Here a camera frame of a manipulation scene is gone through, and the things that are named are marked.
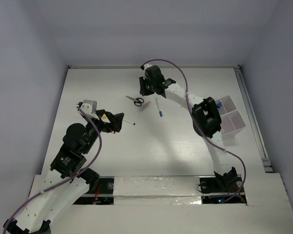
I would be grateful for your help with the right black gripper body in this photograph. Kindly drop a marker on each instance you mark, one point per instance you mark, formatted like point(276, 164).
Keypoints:
point(147, 86)

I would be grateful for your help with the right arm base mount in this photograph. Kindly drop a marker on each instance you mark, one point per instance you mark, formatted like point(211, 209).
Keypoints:
point(213, 193)

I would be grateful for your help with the blue-cap white marker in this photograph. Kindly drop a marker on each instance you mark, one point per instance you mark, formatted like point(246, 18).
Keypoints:
point(159, 107)

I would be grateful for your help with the white black-tip pen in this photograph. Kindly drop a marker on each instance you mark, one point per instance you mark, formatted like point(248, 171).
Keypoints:
point(129, 122)

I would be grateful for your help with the blue-cap glue tube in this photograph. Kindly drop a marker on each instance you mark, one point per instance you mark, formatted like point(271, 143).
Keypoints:
point(219, 104)

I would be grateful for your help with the aluminium side rail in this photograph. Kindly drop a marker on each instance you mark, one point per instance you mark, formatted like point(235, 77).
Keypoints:
point(253, 121)

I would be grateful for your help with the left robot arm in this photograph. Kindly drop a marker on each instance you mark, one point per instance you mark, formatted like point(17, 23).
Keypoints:
point(67, 179)

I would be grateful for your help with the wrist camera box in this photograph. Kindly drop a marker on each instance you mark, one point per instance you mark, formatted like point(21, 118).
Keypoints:
point(89, 107)
point(147, 65)

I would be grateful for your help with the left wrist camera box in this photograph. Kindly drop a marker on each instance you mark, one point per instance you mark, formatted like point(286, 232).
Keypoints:
point(89, 107)

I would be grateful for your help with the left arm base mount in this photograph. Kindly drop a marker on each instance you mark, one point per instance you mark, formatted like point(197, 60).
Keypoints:
point(102, 195)

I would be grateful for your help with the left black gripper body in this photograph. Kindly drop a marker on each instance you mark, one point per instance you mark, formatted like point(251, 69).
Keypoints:
point(106, 126)

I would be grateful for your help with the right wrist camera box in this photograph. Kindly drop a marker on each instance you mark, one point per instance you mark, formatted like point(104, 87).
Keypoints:
point(147, 65)

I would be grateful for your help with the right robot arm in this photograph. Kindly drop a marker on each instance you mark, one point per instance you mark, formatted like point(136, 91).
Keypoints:
point(205, 117)

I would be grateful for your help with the black scissors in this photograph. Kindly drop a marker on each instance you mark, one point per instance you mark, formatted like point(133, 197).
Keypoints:
point(138, 101)

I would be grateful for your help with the white divided organizer box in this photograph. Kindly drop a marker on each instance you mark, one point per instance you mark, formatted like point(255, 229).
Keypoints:
point(232, 121)

